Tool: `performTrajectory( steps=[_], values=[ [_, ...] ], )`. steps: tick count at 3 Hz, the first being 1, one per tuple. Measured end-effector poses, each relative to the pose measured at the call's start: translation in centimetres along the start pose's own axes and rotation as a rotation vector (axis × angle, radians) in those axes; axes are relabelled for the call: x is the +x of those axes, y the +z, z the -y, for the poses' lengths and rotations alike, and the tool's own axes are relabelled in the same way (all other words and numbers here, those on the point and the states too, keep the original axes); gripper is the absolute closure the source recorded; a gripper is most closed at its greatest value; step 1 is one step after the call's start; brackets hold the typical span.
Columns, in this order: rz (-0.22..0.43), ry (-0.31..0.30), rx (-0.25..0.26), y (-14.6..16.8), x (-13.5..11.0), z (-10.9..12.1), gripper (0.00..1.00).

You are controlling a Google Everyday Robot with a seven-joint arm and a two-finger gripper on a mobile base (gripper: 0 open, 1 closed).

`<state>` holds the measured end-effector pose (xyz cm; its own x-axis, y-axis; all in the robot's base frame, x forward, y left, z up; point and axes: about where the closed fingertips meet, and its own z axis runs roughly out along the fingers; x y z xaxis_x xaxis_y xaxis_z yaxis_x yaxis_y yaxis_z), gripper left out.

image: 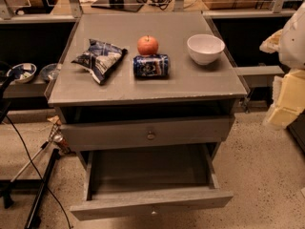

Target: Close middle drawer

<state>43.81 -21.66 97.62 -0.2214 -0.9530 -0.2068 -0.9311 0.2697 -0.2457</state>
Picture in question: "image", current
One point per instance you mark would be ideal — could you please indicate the grey top drawer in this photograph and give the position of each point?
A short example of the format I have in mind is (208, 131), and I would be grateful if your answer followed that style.
(147, 132)

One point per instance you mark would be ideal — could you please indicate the blue soda can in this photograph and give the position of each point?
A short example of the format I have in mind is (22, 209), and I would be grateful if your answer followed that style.
(155, 65)

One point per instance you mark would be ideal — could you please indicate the small grey bowl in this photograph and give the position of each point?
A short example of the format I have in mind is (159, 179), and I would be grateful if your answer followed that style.
(50, 72)

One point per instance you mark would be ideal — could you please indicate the grey drawer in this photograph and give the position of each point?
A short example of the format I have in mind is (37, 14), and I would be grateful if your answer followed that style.
(147, 132)
(149, 181)

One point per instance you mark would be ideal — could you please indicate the black floor stand bar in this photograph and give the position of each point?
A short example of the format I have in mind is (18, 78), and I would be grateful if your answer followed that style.
(33, 219)

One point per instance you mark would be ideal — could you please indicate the bowl with blue contents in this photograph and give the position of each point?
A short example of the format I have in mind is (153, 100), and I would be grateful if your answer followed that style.
(22, 73)

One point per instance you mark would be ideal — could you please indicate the black monitor stand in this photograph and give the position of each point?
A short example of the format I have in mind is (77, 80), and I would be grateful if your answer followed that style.
(123, 5)

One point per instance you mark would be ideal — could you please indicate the white bowl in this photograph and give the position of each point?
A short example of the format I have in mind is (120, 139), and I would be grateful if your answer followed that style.
(204, 48)

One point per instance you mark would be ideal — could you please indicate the red apple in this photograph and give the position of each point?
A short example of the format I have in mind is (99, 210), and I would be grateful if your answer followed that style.
(147, 45)

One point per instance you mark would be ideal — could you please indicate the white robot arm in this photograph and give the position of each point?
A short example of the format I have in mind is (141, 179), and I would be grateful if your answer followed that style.
(297, 23)

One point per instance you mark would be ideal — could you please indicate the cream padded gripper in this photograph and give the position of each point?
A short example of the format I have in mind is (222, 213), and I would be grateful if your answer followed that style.
(294, 43)

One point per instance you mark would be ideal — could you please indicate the blue chip bag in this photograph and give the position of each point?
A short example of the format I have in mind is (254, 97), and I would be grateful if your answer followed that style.
(99, 59)

